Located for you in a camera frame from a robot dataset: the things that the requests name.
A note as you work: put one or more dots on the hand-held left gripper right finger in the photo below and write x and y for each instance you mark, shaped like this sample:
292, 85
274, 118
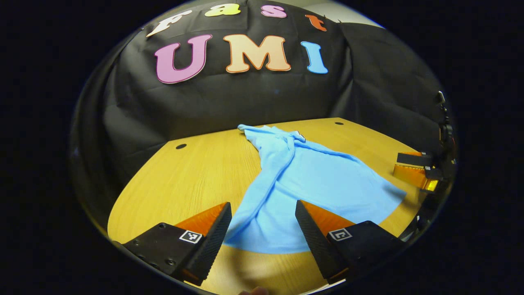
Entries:
315, 241

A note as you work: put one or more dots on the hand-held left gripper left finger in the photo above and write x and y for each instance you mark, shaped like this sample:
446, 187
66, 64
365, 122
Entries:
213, 241

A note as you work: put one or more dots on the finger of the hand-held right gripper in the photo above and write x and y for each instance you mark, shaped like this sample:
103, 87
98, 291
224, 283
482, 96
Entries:
413, 176
413, 159

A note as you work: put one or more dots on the light blue T-shirt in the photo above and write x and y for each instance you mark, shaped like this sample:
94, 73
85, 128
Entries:
319, 180

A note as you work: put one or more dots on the black backdrop cloth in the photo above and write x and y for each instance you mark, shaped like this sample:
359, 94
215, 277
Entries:
245, 102

